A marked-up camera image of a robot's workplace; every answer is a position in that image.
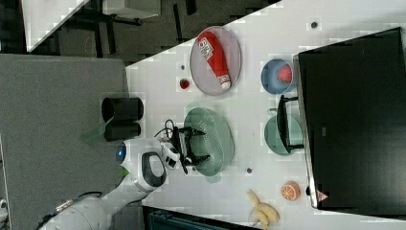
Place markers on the plush strawberry in bowl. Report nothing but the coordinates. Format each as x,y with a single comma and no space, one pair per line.
285,75

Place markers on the green spatula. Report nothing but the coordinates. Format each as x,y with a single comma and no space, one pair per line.
95,133

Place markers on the black cylindrical holder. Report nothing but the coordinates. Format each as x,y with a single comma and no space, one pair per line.
122,109
121,131

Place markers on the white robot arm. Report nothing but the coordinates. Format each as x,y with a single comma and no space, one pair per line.
146,161

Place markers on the banana toy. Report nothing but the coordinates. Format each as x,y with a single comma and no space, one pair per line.
262,213

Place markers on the small red strawberry toy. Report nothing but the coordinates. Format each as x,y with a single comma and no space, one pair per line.
184,84

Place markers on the green oval strainer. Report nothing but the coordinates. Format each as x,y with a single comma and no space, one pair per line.
216,142

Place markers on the grey round plate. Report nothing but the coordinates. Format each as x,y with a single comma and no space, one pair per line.
200,69

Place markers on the orange slice toy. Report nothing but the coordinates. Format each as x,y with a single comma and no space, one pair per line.
290,191

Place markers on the red ketchup bottle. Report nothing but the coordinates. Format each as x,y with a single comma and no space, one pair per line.
211,50

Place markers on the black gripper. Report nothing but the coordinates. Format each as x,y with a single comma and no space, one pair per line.
181,141

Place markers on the blue bowl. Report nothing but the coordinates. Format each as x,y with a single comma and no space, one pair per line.
269,80

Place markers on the green mug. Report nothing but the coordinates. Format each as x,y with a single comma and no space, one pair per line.
273,139

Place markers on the toaster oven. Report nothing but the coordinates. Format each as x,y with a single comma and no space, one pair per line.
351,97

